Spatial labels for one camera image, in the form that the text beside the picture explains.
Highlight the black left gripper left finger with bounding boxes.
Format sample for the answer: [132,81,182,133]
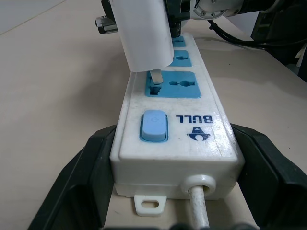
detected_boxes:
[30,124,118,230]

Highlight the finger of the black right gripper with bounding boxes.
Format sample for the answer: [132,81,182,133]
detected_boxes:
[95,0,118,35]
[165,0,192,39]

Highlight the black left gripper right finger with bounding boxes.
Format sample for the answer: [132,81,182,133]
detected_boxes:
[230,124,307,230]

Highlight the white charger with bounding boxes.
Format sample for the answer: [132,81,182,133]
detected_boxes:
[109,0,175,86]

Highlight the white power strip blue sockets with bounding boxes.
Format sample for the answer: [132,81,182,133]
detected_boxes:
[109,33,246,218]

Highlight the dark equipment box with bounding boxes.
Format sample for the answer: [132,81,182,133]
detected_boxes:
[250,8,307,83]

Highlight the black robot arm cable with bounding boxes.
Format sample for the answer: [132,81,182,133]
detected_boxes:
[207,19,307,50]

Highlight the white power strip cord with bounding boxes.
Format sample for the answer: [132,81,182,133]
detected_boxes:
[188,185,211,230]

